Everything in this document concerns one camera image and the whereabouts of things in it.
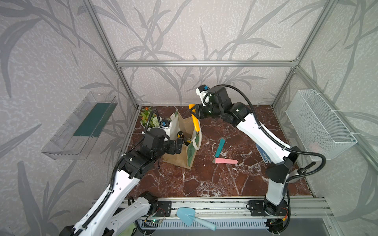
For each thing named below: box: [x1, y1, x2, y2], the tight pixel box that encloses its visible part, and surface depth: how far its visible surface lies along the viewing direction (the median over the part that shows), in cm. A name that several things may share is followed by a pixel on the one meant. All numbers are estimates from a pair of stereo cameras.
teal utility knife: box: [215, 136, 226, 158], surface depth 98 cm
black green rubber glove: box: [118, 222, 138, 236], surface depth 69 cm
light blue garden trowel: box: [176, 206, 217, 232], surface depth 72 cm
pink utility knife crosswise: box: [211, 157, 239, 165], surface depth 92 cm
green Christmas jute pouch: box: [162, 109, 202, 170], surface depth 88 cm
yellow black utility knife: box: [177, 130, 191, 147], surface depth 99 cm
